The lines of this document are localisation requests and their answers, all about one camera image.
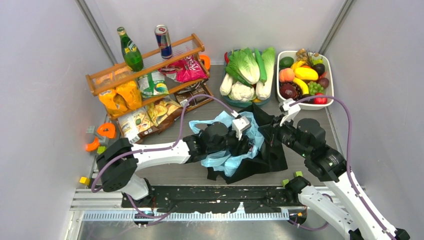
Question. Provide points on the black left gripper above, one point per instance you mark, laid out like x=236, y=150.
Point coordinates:
x=241, y=146

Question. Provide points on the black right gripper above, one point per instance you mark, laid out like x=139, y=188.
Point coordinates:
x=276, y=128

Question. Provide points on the light blue plastic bag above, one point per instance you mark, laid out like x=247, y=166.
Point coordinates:
x=223, y=161

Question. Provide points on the black tote bag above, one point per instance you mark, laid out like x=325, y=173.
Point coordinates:
x=269, y=158

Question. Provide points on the brown snack packet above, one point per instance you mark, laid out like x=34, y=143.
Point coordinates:
x=190, y=95

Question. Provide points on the pink red snack packet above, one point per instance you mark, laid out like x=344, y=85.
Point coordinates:
x=185, y=70

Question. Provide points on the green lettuce leaf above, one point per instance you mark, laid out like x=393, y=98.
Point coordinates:
x=243, y=62

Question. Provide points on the red chili pepper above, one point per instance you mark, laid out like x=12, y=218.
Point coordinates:
x=226, y=58

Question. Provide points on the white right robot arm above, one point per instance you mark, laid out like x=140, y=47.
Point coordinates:
x=358, y=218

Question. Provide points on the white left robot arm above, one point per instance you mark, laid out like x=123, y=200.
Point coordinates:
x=118, y=163

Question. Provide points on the white fruit basket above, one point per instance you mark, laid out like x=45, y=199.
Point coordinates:
x=316, y=61

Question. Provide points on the red apple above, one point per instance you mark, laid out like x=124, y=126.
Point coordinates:
x=320, y=99

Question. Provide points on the teal vegetable basket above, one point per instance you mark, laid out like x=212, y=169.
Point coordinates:
x=241, y=104

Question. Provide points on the yellow banana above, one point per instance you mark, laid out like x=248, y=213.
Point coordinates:
x=303, y=86

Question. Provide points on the green grapes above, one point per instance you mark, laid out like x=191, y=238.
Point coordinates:
x=315, y=88

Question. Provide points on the white cauliflower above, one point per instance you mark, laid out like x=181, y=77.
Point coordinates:
x=242, y=93

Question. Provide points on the barbecue chips bag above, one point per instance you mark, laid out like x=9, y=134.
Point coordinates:
x=163, y=112

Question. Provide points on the yellow mango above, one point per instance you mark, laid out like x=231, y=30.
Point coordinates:
x=305, y=73

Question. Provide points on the napa cabbage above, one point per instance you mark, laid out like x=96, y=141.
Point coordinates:
x=266, y=68

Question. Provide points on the peach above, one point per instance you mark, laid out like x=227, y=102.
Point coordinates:
x=286, y=75

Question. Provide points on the green avocado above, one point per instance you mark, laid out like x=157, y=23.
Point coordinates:
x=286, y=62

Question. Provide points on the white brown snack bag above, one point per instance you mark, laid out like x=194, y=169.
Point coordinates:
x=136, y=125

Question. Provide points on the green white snack bag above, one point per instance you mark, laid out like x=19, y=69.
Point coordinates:
x=152, y=85

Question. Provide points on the wooden shelf rack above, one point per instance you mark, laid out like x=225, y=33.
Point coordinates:
x=186, y=47

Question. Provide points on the orange snack bag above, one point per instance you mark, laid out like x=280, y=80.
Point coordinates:
x=121, y=99

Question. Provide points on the orange toy arch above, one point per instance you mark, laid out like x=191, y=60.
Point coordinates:
x=107, y=130

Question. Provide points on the green glass bottle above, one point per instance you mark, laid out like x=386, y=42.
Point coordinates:
x=130, y=52

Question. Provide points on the blue red drink can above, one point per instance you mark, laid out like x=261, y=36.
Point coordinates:
x=163, y=40

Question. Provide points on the yellow toy block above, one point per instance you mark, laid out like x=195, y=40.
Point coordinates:
x=84, y=180

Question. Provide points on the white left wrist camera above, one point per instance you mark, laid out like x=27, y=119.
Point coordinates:
x=239, y=125

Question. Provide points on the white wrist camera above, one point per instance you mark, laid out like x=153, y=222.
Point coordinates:
x=289, y=110
x=239, y=125

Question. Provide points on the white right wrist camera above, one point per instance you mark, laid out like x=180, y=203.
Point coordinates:
x=289, y=110

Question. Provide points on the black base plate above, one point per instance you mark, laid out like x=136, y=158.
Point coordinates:
x=219, y=199

